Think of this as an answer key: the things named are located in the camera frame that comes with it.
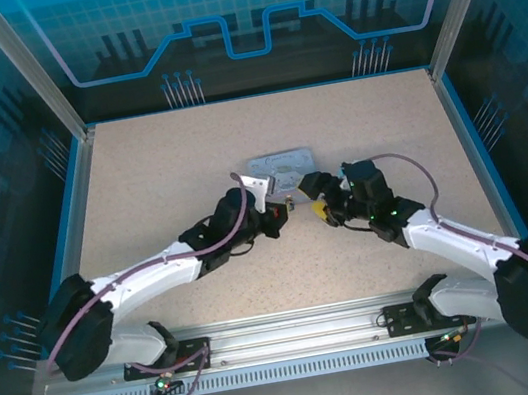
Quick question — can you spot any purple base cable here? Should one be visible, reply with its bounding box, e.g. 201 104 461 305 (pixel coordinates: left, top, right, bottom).
425 313 528 395
131 345 221 395

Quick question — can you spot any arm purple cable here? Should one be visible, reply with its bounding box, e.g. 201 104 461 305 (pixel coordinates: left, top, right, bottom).
19 169 274 377
367 129 528 349

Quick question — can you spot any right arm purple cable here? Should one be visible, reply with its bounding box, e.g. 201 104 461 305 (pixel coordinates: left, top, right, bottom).
367 129 528 349

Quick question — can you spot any clear plastic bag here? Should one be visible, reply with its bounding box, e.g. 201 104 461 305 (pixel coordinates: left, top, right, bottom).
245 143 325 210

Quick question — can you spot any aluminium mounting rail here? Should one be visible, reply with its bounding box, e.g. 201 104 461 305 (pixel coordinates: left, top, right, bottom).
40 268 528 395

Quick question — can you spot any slotted grey cable duct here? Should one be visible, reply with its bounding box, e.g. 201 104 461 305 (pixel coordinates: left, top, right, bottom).
74 333 446 395

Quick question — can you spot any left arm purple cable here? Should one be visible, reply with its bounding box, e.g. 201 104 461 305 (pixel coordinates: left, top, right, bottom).
19 169 274 377

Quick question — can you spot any aluminium side rail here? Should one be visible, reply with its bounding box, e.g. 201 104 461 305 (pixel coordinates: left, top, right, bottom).
428 54 528 395
0 129 139 395

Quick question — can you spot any small connector with LED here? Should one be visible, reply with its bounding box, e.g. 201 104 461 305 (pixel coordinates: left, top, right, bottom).
151 371 179 395
437 324 474 349

